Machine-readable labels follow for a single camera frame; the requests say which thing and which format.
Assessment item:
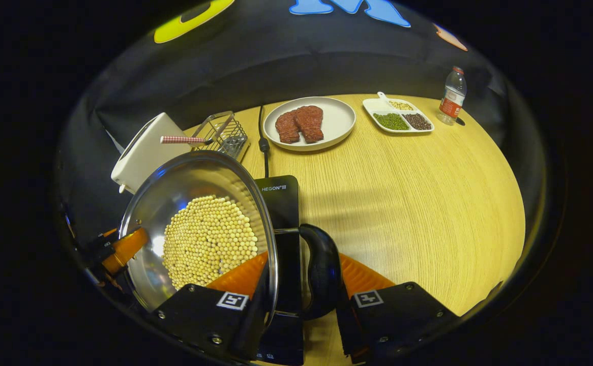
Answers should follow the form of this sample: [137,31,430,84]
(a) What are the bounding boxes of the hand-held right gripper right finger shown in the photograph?
[335,253,460,364]

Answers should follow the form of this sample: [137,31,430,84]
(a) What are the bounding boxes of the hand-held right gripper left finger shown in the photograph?
[152,252,272,362]

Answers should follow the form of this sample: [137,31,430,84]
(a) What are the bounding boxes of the heap of soybeans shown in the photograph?
[163,195,259,290]

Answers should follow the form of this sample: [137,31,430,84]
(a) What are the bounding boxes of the steel pot with black handle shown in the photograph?
[118,150,348,321]

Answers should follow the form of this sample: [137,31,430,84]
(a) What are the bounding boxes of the black induction cooktop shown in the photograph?
[253,175,307,365]

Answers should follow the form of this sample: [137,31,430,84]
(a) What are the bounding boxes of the heap of green beans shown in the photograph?
[373,112,410,131]

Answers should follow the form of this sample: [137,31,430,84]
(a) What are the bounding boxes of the heap of dark red beans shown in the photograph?
[403,113,432,131]

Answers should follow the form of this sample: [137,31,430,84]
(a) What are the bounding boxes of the brown meat slice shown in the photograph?
[275,110,302,144]
[294,105,324,143]

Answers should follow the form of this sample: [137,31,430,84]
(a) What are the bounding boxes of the white round plate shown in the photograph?
[263,97,357,152]

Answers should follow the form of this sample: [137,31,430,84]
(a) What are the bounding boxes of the white divided dish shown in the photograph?
[362,91,435,134]

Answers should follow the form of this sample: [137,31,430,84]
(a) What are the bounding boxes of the clear water bottle red label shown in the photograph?
[437,66,467,126]

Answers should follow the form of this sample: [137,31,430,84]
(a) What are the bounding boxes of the black power cable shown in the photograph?
[257,105,272,178]

